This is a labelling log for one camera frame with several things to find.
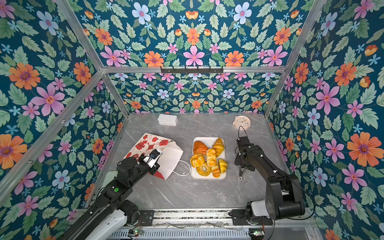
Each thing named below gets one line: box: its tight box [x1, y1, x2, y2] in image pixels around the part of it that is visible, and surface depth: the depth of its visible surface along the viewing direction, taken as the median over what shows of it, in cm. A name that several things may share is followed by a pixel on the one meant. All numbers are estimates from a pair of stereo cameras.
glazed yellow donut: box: [196, 164, 212, 177], surface depth 88 cm
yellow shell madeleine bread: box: [190, 153, 205, 168], surface depth 88 cm
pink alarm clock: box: [232, 115, 251, 131], surface depth 113 cm
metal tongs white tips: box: [238, 168, 246, 181], surface depth 88 cm
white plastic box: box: [157, 114, 178, 126], surface depth 113 cm
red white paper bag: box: [123, 132, 191, 180], surface depth 88 cm
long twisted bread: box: [206, 148, 221, 178], surface depth 89 cm
